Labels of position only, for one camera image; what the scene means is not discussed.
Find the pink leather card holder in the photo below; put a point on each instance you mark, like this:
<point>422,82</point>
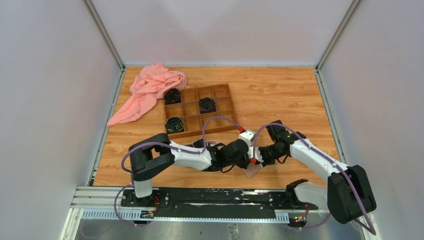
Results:
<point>251,170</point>

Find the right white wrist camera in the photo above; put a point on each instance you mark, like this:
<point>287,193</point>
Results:
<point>254,156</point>

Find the black flower cup front left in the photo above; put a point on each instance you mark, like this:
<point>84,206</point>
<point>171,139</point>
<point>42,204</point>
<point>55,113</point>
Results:
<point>174,125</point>

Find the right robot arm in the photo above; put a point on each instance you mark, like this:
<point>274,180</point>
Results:
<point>348,194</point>

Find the black flower cup rear left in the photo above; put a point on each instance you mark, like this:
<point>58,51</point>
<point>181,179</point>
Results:
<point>172,96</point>

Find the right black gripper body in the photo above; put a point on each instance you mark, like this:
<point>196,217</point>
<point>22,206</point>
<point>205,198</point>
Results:
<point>270,154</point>

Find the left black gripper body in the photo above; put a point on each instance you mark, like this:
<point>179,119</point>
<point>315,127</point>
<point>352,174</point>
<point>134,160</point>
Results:
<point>241,162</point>

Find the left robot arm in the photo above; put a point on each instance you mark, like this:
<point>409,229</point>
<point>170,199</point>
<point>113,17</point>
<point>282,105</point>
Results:
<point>150,157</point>

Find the brown wooden divider tray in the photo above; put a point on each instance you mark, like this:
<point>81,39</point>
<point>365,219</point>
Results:
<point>196,124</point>

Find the black flower cup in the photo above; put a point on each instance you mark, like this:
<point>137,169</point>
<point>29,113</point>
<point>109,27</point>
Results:
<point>174,125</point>
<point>172,96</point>
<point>207,105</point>

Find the black flower cup centre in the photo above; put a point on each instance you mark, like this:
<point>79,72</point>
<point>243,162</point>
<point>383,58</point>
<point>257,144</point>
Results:
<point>207,105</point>

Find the pink crumpled cloth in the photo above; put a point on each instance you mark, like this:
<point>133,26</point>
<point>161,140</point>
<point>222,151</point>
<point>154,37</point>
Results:
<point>148,87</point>

